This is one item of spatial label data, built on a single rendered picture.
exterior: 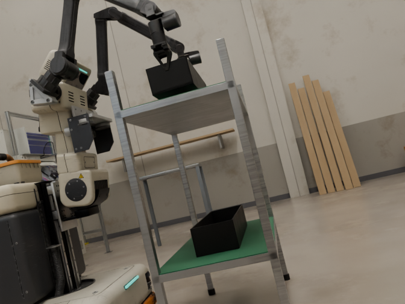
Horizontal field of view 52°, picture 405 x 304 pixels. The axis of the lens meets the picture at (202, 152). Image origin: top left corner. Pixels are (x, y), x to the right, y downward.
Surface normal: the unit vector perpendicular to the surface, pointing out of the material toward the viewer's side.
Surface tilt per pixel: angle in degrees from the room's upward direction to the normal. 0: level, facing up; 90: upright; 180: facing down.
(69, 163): 90
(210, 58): 90
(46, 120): 90
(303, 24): 90
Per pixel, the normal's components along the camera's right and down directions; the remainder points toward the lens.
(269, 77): -0.16, -0.02
